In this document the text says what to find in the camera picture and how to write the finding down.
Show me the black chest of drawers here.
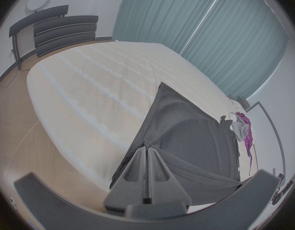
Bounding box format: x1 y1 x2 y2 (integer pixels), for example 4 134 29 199
33 15 99 58

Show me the grey bedside table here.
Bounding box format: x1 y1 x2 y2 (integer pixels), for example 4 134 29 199
227 94 250 109

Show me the blue-green curtain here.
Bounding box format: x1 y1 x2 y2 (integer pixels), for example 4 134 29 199
179 0 290 97
112 0 227 55

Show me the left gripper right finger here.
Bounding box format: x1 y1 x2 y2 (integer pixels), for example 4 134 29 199
148 147 192 205

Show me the grey knit garment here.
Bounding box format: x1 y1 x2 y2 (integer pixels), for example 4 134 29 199
230 120 249 142

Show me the purple satin garment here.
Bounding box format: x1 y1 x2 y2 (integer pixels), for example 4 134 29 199
236 112 256 177

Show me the black dressing table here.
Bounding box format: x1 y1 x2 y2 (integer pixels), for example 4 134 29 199
9 5 69 70

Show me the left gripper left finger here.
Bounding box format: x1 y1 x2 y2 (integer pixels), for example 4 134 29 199
104 146 148 208

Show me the black T-shirt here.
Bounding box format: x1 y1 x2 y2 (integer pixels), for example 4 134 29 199
109 82 244 207

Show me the thin black cable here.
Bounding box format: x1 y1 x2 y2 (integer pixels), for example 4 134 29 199
2 48 21 89

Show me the bed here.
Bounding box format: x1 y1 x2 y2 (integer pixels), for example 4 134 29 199
26 41 286 213

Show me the white printed pillow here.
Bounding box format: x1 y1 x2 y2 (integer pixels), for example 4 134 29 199
230 99 244 112

